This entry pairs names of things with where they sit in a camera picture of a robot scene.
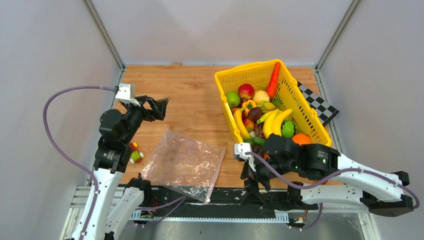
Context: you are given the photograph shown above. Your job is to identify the checkerboard calibration board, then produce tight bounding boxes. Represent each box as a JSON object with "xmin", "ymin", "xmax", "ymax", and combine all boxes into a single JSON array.
[{"xmin": 297, "ymin": 81, "xmax": 340, "ymax": 127}]

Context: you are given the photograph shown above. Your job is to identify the beige lemon fruit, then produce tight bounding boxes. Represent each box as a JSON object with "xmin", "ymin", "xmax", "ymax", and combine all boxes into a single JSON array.
[{"xmin": 252, "ymin": 90, "xmax": 270, "ymax": 104}]

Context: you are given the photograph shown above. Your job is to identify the purple grapes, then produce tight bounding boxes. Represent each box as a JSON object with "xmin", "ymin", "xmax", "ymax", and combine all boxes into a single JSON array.
[{"xmin": 253, "ymin": 122, "xmax": 266, "ymax": 139}]

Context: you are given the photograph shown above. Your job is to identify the orange fruit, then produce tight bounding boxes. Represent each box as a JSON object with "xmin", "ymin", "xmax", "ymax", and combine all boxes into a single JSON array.
[{"xmin": 292, "ymin": 133, "xmax": 312, "ymax": 146}]

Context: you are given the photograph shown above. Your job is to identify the clear zip top bag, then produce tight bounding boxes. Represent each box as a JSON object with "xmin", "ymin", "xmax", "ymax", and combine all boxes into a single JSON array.
[{"xmin": 140, "ymin": 130, "xmax": 226, "ymax": 204}]

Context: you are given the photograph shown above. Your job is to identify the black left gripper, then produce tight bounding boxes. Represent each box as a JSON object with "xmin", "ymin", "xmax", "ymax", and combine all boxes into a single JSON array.
[{"xmin": 121, "ymin": 95, "xmax": 168, "ymax": 144}]

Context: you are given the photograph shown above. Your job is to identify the small red peach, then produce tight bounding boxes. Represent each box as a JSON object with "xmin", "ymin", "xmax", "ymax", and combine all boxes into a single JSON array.
[{"xmin": 243, "ymin": 118, "xmax": 255, "ymax": 133}]

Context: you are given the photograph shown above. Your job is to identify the yellow plastic basket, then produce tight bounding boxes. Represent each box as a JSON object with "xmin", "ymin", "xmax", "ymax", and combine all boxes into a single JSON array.
[{"xmin": 214, "ymin": 59, "xmax": 332, "ymax": 147}]

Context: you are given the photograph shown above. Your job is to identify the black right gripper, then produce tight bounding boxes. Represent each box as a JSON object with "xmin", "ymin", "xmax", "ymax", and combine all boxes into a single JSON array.
[{"xmin": 239, "ymin": 154, "xmax": 297, "ymax": 206}]

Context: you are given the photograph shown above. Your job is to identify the yellow banana bunch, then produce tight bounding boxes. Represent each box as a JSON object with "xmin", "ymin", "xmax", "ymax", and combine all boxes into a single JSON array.
[{"xmin": 263, "ymin": 109, "xmax": 294, "ymax": 139}]

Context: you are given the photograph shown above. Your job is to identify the red apple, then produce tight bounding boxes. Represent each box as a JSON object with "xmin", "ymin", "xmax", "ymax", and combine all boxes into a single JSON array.
[{"xmin": 237, "ymin": 83, "xmax": 255, "ymax": 100}]

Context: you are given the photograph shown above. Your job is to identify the green apple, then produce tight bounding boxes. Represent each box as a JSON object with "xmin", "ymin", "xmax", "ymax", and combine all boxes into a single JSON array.
[{"xmin": 225, "ymin": 91, "xmax": 241, "ymax": 109}]

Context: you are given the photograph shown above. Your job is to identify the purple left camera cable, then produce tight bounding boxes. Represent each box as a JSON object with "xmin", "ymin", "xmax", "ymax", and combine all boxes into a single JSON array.
[{"xmin": 43, "ymin": 85, "xmax": 117, "ymax": 240}]

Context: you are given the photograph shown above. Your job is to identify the red green toy block car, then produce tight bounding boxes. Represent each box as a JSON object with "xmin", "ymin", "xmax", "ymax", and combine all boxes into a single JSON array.
[{"xmin": 129, "ymin": 142, "xmax": 145, "ymax": 164}]

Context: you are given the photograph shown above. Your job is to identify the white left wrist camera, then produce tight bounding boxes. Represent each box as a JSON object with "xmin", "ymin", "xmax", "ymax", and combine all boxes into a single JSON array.
[{"xmin": 115, "ymin": 83, "xmax": 140, "ymax": 106}]

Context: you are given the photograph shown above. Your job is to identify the small watermelon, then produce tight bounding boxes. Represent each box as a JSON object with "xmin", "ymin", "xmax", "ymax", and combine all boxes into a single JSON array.
[{"xmin": 281, "ymin": 120, "xmax": 298, "ymax": 138}]

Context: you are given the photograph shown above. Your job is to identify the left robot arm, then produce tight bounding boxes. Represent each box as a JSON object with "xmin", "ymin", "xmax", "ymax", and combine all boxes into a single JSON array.
[{"xmin": 70, "ymin": 95, "xmax": 169, "ymax": 240}]

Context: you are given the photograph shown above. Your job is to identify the dark purple passion fruit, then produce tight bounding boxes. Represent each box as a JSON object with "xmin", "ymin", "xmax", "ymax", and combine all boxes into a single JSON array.
[{"xmin": 247, "ymin": 107, "xmax": 263, "ymax": 122}]

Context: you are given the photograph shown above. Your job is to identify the yellow bell pepper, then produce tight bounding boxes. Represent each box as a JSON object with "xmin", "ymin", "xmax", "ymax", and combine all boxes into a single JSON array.
[{"xmin": 241, "ymin": 99, "xmax": 257, "ymax": 117}]

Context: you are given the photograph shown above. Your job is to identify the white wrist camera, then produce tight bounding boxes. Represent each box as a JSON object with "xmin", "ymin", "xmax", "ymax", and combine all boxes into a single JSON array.
[
  {"xmin": 115, "ymin": 83, "xmax": 140, "ymax": 106},
  {"xmin": 233, "ymin": 142, "xmax": 256, "ymax": 172}
]

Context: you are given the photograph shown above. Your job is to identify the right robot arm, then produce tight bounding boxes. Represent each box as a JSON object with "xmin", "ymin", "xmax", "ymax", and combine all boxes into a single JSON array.
[{"xmin": 233, "ymin": 134, "xmax": 420, "ymax": 217}]

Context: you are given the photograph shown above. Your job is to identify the orange carrot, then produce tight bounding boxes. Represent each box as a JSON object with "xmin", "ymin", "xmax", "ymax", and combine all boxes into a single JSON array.
[{"xmin": 266, "ymin": 62, "xmax": 281, "ymax": 99}]

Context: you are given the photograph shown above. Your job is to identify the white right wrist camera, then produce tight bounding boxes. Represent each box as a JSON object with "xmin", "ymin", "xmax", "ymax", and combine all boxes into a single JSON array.
[{"xmin": 233, "ymin": 142, "xmax": 256, "ymax": 172}]

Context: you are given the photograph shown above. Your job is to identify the green cucumber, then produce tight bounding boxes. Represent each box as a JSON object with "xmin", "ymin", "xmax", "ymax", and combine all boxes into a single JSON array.
[{"xmin": 243, "ymin": 136, "xmax": 266, "ymax": 146}]

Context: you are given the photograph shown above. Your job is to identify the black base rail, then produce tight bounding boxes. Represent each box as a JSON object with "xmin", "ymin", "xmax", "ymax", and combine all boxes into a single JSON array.
[{"xmin": 137, "ymin": 186, "xmax": 319, "ymax": 221}]

